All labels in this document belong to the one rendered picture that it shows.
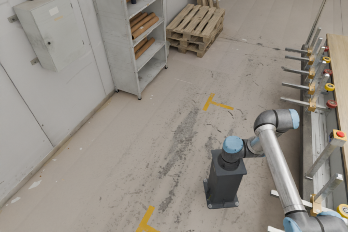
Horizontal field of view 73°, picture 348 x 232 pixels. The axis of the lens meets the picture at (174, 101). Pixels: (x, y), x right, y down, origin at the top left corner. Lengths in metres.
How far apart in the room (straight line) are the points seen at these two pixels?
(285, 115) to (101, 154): 2.19
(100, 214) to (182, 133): 1.29
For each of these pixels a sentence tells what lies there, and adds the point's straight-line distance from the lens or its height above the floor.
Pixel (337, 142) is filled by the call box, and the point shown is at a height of 1.19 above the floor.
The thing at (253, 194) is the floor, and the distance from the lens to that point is 2.72.
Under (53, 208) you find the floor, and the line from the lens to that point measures 2.85.
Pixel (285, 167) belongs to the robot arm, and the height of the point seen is 1.38.
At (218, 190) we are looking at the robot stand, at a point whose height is 0.30.
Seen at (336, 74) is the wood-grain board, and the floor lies 0.90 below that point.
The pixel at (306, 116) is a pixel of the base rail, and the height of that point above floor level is 0.70.
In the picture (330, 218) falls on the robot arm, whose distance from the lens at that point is 1.24.
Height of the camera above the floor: 2.38
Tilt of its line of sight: 44 degrees down
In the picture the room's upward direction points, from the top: 1 degrees counter-clockwise
